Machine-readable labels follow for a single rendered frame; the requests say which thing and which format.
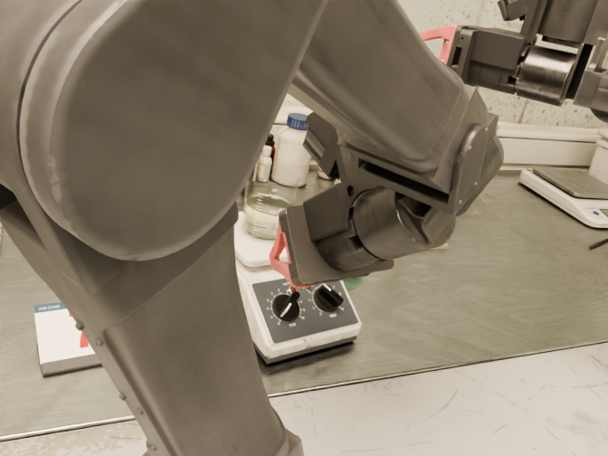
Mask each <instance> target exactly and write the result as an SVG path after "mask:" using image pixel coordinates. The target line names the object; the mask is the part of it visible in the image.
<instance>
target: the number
mask: <svg viewBox="0 0 608 456"><path fill-rule="evenodd" d="M38 320H39V328H40V336H41V343H42V351H43V356H53V355H58V354H63V353H68V352H73V351H79V350H83V349H89V348H91V346H90V344H89V342H88V341H87V339H86V338H85V336H84V335H83V334H82V332H81V331H79V330H78V329H77V328H76V327H75V324H76V322H75V320H74V319H73V317H72V316H71V314H70V312H69V311H68V310H67V309H60V310H53V311H46V312H40V313H38Z"/></svg>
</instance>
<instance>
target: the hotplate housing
mask: <svg viewBox="0 0 608 456"><path fill-rule="evenodd" d="M235 260H236V270H237V275H238V281H239V285H240V291H241V294H242V302H243V306H244V309H245V313H246V317H247V320H248V324H249V328H250V331H251V335H252V342H253V345H254V347H255V349H256V350H257V351H258V353H259V354H260V355H261V357H262V358H263V360H264V361H265V362H266V363H267V364H270V363H273V362H277V361H281V360H283V359H287V358H291V357H294V356H300V355H303V354H307V353H310V352H313V351H317V350H320V349H323V348H327V347H333V346H336V345H340V344H344V343H346V342H350V341H354V340H356V338H357V336H358V335H359V332H360V329H361V325H362V323H361V321H360V319H359V316H358V315H357V313H356V310H355V307H354V305H353V303H352V301H351V299H350V297H349V295H348V293H347V290H346V287H345V285H344V283H343V281H342V280H341V284H342V286H343V288H344V290H345V293H346V295H347V297H348V299H349V302H350V304H351V306H352V308H353V310H354V312H355V314H356V317H357V320H358V323H356V324H354V325H350V326H346V327H342V328H336V329H332V330H329V331H325V332H321V333H317V334H314V335H310V336H306V337H300V338H296V339H292V340H289V341H285V342H281V343H278V344H274V343H273V341H272V339H271V335H270V332H269V330H268V328H267V325H266V323H265V320H264V317H263V315H262V313H261V309H260V306H259V303H258V301H257V299H256V296H255V294H254V291H253V288H252V284H253V283H258V282H264V281H269V280H278V279H284V278H285V277H284V276H283V275H281V274H280V273H278V272H276V271H275V270H274V269H272V268H271V266H270V265H265V266H259V267H249V266H246V265H244V264H243V263H242V262H241V261H240V260H239V259H238V258H237V257H236V255H235Z"/></svg>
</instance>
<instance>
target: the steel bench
mask: <svg viewBox="0 0 608 456"><path fill-rule="evenodd" d="M521 172H522V170H499V171H498V173H497V174H496V175H495V176H494V177H493V178H492V179H491V180H490V182H489V183H488V184H487V186H486V187H485V188H484V189H483V191H482V192H481V193H480V195H479V196H478V197H477V198H476V199H475V201H474V202H473V203H472V204H471V206H470V207H469V208H468V210H467V211H466V212H465V213H464V214H461V215H459V216H456V223H455V228H454V231H453V234H452V236H451V238H450V240H449V241H447V242H446V243H447V244H448V246H447V249H435V250H427V251H423V252H417V253H414V254H410V255H407V256H404V257H401V258H397V259H394V267H393V268H392V269H390V270H386V271H377V272H371V273H370V274H369V275H368V276H365V277H361V278H356V279H351V280H342V281H343V283H344V285H345V287H346V290H347V293H348V295H349V297H350V299H351V301H352V303H353V305H354V307H355V310H356V313H357V315H358V316H359V319H360V321H361V323H362V325H361V329H360V332H359V335H358V336H357V338H356V340H354V341H350V342H346V343H344V344H340V345H336V346H333V347H327V348H323V349H320V350H317V351H313V352H310V353H307V354H303V355H300V356H294V357H291V358H287V359H283V360H281V361H277V362H273V363H270V364H267V363H266V362H265V361H264V360H263V358H262V357H261V355H260V354H259V353H258V351H257V350H256V349H255V348H254V349H255V353H256V356H257V360H258V364H259V368H260V371H261V378H262V381H263V383H264V387H265V390H266V392H267V395H268V397H269V398H273V397H279V396H284V395H290V394H300V393H306V392H312V391H317V390H323V389H329V388H334V387H340V386H345V385H355V384H361V383H366V382H372V381H377V380H384V379H389V378H395V377H400V376H406V375H416V374H421V373H427V372H432V371H438V370H443V369H450V368H455V367H461V366H471V365H477V364H482V363H488V362H493V361H499V360H504V359H510V358H515V357H522V356H532V355H537V354H543V353H548V352H554V351H559V350H565V349H570V348H576V347H587V346H592V345H598V344H603V343H608V242H604V243H602V244H600V245H597V246H595V247H593V248H592V249H591V248H590V246H591V245H593V244H595V243H598V242H600V241H602V240H605V239H608V228H594V227H591V226H588V225H586V224H584V223H582V222H580V221H579V220H577V219H576V218H574V217H573V216H572V215H571V214H568V213H567V212H565V211H564V210H562V209H561V208H559V207H558V206H556V205H555V204H553V203H551V202H549V201H548V200H546V199H545V198H544V197H543V196H541V195H539V194H538V193H536V192H535V191H533V190H531V189H530V188H528V187H527V186H525V185H523V184H522V183H520V182H519V177H520V174H521ZM334 183H335V180H334V179H333V180H332V181H330V180H328V179H324V178H322V177H320V176H318V165H309V173H308V180H307V183H306V184H305V185H304V186H299V187H298V191H297V195H296V200H295V205H303V201H305V200H307V199H308V198H310V197H311V196H313V195H316V194H318V193H320V192H322V191H324V190H325V189H327V188H329V187H331V186H333V185H334ZM58 302H61V301H60V300H59V299H58V297H57V296H56V295H55V294H54V293H53V291H52V290H51V289H50V288H49V287H48V286H47V284H46V283H45V282H44V281H43V280H42V279H41V278H40V277H39V275H38V274H37V273H36V272H35V271H34V270H33V268H32V267H31V266H30V264H29V263H28V262H27V260H26V259H25V257H24V256H23V255H22V254H21V253H20V251H19V250H18V249H17V247H16V246H15V244H14V243H13V241H12V240H11V238H10V237H9V235H8V234H7V232H6V230H5V228H4V227H3V230H2V239H1V249H0V442H9V441H14V440H20V439H25V438H32V437H37V436H43V435H48V434H54V433H59V432H69V431H75V430H80V429H86V428H91V427H97V426H103V425H109V424H114V423H124V422H130V421H136V418H135V417H134V415H133V413H132V412H131V411H130V410H129V408H128V406H127V404H126V402H125V401H122V400H121V399H120V398H119V395H120V393H119V391H118V389H117V387H116V386H115V385H114V384H113V382H112V380H111V379H110V377H109V375H108V373H107V372H106V370H105V368H104V367H103V365H100V366H92V367H87V368H82V369H78V370H72V371H68V372H63V373H59V374H54V375H46V376H43V373H42V369H41V364H40V360H39V356H38V351H37V345H38V340H37V333H36V326H35V317H34V310H33V306H38V305H44V304H52V303H58Z"/></svg>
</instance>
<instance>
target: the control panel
mask: <svg viewBox="0 0 608 456"><path fill-rule="evenodd" d="M320 285H321V284H319V285H315V286H311V288H310V290H307V289H306V288H301V289H297V291H298V292H299V294H300V296H299V299H298V300H297V302H298V303H299V315H298V317H297V318H296V319H294V320H292V321H284V320H282V319H280V318H278V317H277V316H276V314H275V313H274V311H273V307H272V304H273V301H274V300H275V299H276V298H277V297H278V296H279V295H281V294H287V295H291V294H292V291H291V290H290V287H291V285H290V283H289V282H288V281H287V280H286V278H284V279H278V280H269V281H264V282H258V283H253V284H252V288H253V291H254V294H255V296H256V299H257V301H258V303H259V306H260V309H261V313H262V315H263V317H264V320H265V323H266V325H267V328H268V330H269V332H270V335H271V339H272V341H273V343H274V344H278V343H281V342H285V341H289V340H292V339H296V338H300V337H306V336H310V335H314V334H317V333H321V332H325V331H329V330H332V329H336V328H342V327H346V326H350V325H354V324H356V323H358V320H357V317H356V314H355V312H354V310H353V308H352V306H351V304H350V302H349V299H348V297H347V295H346V293H345V290H344V288H343V286H342V284H341V281H335V282H330V283H327V285H328V286H329V287H331V288H332V289H333V290H334V291H335V292H336V293H337V294H339V295H340V296H341V297H342V298H343V299H344V302H343V303H342V304H341V305H340V306H339V307H338V308H337V309H336V310H334V311H332V312H326V311H324V310H322V309H320V308H319V307H318V305H317V304H316V302H315V300H314V294H315V291H316V290H317V289H318V287H319V286H320Z"/></svg>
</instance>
